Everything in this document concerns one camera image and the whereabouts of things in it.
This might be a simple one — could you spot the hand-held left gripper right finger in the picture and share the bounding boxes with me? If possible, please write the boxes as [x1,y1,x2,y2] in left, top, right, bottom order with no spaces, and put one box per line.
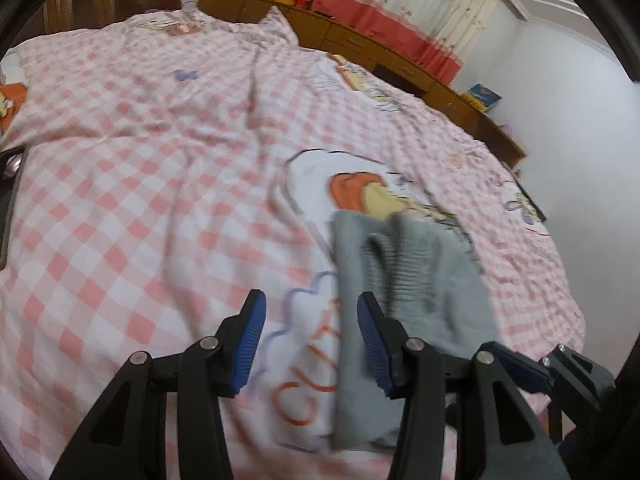
[356,291,571,480]

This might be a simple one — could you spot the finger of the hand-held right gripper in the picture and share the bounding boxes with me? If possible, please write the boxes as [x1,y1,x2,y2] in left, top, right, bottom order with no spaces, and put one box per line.
[492,341,617,413]

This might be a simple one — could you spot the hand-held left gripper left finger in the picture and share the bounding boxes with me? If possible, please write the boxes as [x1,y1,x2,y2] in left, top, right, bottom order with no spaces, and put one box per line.
[50,289,268,480]

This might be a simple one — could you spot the gray pants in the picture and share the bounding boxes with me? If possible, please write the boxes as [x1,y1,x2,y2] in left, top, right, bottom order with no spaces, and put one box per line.
[330,210,498,453]

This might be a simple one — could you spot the pink checkered printed blanket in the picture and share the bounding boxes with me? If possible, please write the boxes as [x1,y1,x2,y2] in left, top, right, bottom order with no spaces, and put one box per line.
[0,7,587,480]

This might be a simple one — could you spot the blue book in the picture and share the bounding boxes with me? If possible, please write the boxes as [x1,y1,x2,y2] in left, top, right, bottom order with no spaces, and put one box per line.
[461,82,503,111]

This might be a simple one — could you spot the dark flat device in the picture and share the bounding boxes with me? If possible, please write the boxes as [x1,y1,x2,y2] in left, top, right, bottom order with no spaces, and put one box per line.
[0,144,29,267]

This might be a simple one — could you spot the white and red curtain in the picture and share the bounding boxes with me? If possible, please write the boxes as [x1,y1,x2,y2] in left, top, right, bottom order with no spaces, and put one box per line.
[220,0,501,86]

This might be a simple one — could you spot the dark wooden wardrobe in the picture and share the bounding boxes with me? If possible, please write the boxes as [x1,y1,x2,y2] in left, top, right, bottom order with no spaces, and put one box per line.
[15,0,193,48]

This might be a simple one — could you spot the dark wooden bed frame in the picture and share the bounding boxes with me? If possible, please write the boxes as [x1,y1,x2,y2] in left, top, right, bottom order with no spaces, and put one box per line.
[514,179,548,223]

